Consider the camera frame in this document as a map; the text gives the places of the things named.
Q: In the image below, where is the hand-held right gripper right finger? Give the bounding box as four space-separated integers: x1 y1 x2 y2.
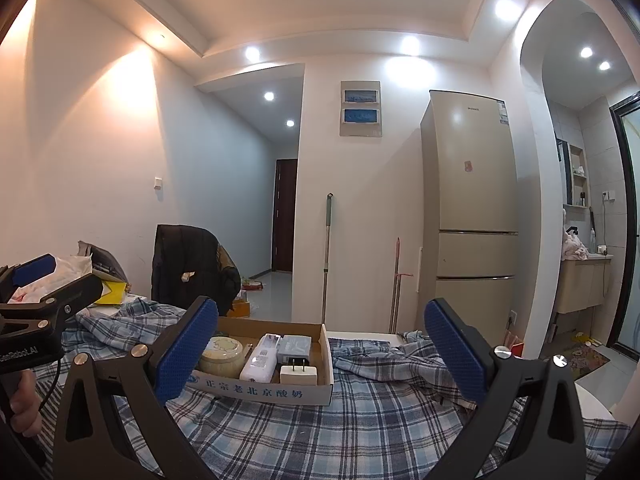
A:
424 297 586 480

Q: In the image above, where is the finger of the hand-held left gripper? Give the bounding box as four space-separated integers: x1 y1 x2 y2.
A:
0 272 104 322
0 254 57 306

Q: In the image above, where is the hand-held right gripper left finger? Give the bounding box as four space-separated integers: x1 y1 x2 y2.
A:
52 296 220 480

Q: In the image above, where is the round cream tin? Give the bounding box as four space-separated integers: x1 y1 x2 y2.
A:
197 336 246 378

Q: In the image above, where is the white remote control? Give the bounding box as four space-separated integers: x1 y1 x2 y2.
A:
239 334 282 382

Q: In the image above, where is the cardboard box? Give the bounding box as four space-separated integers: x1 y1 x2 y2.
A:
190 316 335 406

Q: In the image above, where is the grey translucent plastic packet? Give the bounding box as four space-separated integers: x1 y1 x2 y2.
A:
276 335 312 367

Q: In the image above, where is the white power adapter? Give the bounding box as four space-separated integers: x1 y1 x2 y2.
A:
279 357 319 387

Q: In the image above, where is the person's left hand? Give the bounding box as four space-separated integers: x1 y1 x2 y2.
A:
9 369 44 438

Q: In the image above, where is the white plastic bag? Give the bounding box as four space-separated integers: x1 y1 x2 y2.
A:
7 254 96 306

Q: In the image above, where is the grey bag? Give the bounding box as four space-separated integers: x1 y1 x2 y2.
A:
77 241 128 283

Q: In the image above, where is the black jacket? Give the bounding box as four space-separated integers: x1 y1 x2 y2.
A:
151 224 242 317

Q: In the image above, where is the pink broom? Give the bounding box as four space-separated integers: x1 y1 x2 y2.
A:
389 237 415 335

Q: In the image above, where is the brown chair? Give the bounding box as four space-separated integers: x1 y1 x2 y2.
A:
216 242 238 273

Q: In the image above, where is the patterned floor mat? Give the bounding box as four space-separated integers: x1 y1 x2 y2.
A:
560 342 613 381

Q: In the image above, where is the beige vanity cabinet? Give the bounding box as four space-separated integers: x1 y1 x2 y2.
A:
555 255 613 316

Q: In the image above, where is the blue plaid shirt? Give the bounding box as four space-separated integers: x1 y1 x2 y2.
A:
37 297 631 480

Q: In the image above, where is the pink white cloth pile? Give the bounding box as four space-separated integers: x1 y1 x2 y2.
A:
560 232 591 261

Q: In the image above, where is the dark wooden door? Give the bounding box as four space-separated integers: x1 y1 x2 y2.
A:
271 158 299 275

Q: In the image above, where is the beige refrigerator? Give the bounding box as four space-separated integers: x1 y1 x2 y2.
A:
416 90 521 358

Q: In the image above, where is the black framed glass door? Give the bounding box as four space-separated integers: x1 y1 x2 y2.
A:
607 92 640 361

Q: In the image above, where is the grey handled mop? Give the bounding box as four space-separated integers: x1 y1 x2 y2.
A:
320 192 335 325

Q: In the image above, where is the wall mirror cabinet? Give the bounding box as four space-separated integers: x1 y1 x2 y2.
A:
556 137 591 208

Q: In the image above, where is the wall electrical panel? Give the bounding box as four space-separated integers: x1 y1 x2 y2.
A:
340 80 381 137

